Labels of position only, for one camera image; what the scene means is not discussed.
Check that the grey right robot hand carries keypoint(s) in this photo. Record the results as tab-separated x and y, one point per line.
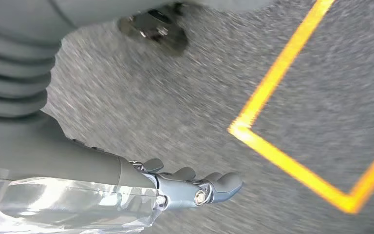
77	161

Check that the black robot foot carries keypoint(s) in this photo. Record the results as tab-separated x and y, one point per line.
161	32

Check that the grey robot body shell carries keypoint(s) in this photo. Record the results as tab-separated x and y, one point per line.
125	6

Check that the yellow floor tape square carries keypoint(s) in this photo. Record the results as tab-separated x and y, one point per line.
271	80

